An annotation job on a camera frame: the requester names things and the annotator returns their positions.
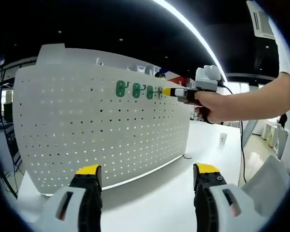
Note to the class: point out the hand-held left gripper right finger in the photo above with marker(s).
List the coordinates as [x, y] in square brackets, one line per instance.
[205, 200]

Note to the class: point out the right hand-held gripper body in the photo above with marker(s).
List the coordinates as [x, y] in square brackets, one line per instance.
[205, 82]

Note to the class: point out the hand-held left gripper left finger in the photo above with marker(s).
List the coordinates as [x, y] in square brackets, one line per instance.
[89, 200]

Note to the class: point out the green hook assembly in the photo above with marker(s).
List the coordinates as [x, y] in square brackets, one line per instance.
[120, 89]
[135, 91]
[149, 93]
[160, 91]

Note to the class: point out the white perforated mounting plate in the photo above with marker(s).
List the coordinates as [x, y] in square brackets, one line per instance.
[87, 120]

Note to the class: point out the person's right hand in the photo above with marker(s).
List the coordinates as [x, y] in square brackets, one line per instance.
[215, 108]

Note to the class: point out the ceiling light strip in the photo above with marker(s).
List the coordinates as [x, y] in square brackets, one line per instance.
[195, 29]

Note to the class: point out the white paper cup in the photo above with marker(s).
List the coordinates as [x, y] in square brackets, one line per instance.
[222, 139]

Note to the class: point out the grey mesh office chair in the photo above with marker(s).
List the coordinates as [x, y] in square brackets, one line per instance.
[268, 183]

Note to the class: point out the ceiling air conditioner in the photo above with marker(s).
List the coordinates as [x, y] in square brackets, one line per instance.
[261, 21]

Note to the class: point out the black monitor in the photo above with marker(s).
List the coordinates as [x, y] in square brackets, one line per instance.
[8, 112]

